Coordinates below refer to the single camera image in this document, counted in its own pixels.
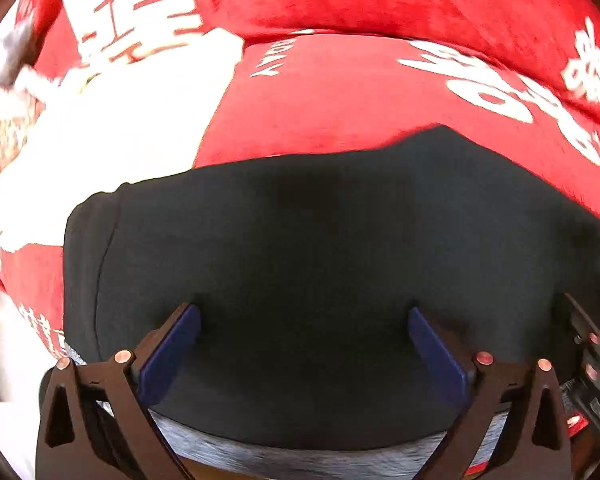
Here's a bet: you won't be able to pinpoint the black pants with grey lining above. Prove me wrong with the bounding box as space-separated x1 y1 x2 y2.
62 125 600 479

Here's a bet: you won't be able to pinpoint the grey cloth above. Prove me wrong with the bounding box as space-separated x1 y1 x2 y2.
0 15 37 98

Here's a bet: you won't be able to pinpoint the pinkish patterned cloth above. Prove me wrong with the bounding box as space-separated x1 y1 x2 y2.
0 72 48 177

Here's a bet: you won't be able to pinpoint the white plush cloth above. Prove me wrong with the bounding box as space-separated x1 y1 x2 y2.
0 27 244 257

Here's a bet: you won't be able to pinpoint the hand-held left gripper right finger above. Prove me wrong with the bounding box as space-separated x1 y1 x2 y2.
408 306 573 480

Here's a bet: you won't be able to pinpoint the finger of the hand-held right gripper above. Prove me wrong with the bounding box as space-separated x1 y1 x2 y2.
563 291 600 350

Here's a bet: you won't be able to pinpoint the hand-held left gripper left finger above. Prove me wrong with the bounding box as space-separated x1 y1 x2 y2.
36 302 202 480

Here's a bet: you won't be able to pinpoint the red printed sofa cover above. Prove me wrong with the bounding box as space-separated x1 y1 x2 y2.
0 32 600 376

